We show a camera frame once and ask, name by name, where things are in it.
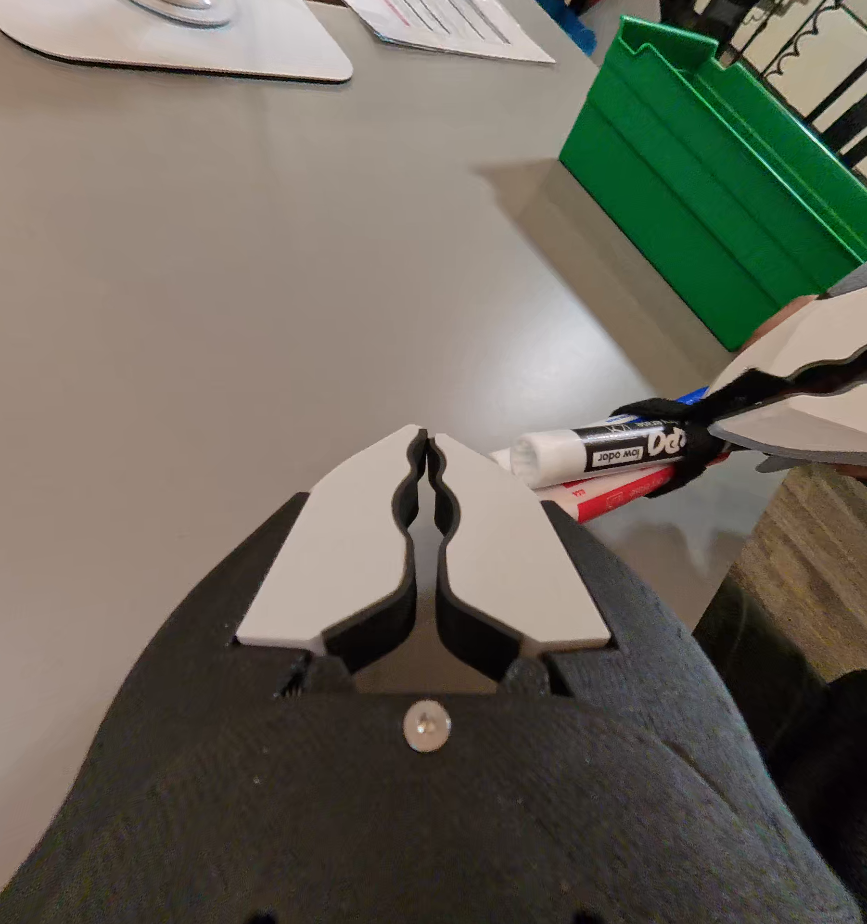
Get black metal frame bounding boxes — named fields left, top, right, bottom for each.
left=722, top=0, right=867, bottom=170

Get clear acrylic stand bracket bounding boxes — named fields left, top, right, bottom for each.
left=127, top=0, right=236, bottom=28

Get dark corduroy pants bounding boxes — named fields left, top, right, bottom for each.
left=693, top=570, right=867, bottom=831

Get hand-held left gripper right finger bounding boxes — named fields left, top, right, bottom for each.
left=426, top=432, right=613, bottom=661

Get green plastic bin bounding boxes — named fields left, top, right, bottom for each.
left=560, top=14, right=867, bottom=352

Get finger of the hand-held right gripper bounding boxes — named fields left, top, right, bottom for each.
left=708, top=368, right=867, bottom=469
left=708, top=278, right=867, bottom=394

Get black hook-and-loop strap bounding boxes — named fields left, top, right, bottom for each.
left=610, top=372, right=755, bottom=501

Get black dry erase marker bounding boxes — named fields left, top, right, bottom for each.
left=509, top=415, right=716, bottom=489

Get white rounded mat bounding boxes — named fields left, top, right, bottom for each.
left=0, top=0, right=354, bottom=85

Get blue plastic item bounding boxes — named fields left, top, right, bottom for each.
left=535, top=0, right=598, bottom=56

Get laminated paper sheet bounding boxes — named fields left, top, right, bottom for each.
left=343, top=0, right=557, bottom=64

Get person's right hand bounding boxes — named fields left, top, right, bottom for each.
left=737, top=295, right=820, bottom=355

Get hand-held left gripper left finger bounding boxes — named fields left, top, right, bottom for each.
left=235, top=424, right=430, bottom=658

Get red dry erase marker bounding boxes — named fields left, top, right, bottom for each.
left=487, top=448, right=730, bottom=526

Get blue dry erase marker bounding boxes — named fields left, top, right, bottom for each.
left=607, top=386, right=710, bottom=427

